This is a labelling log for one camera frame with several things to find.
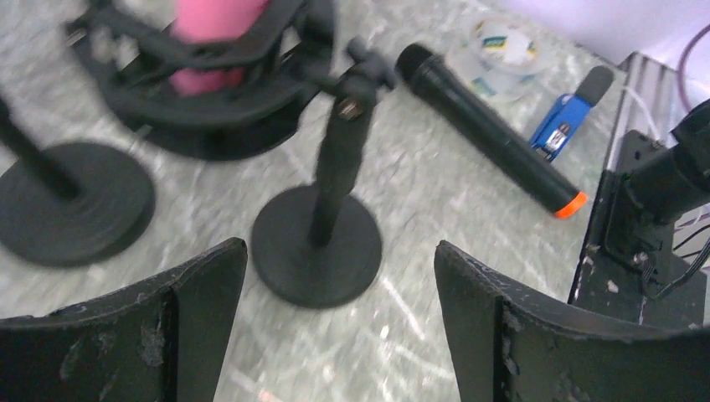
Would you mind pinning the blue black stapler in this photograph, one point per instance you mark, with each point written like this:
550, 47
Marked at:
568, 112

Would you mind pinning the black round-base clip stand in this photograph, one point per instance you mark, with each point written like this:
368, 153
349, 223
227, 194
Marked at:
73, 204

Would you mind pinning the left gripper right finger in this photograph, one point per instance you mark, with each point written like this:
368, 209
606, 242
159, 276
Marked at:
509, 342

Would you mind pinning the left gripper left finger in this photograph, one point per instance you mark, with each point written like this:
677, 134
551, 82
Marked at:
160, 339

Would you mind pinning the black microphone orange end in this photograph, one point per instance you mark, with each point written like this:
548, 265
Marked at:
428, 78

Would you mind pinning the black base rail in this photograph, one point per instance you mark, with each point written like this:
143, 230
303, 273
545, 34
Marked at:
628, 269

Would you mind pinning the black round-base shock-mount stand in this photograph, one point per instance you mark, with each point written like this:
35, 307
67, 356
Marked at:
315, 245

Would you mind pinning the clear tape roll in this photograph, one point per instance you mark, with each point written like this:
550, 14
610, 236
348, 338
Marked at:
499, 59

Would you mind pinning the pink microphone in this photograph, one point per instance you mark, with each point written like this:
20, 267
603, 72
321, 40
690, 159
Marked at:
200, 21

